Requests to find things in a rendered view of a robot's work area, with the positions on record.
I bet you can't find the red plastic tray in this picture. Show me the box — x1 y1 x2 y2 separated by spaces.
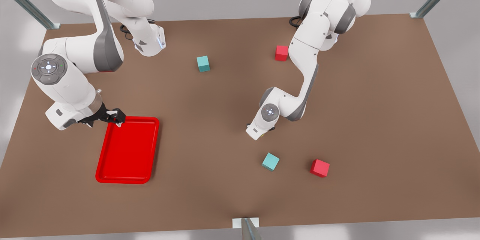
95 116 160 185

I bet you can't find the teal cube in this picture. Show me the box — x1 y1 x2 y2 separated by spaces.
261 152 280 172
196 55 211 73

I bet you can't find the red cube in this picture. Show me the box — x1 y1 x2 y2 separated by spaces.
275 45 289 62
309 159 330 178

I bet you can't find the black right arm cable loop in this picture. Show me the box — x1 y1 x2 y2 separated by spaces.
120 19 156 42

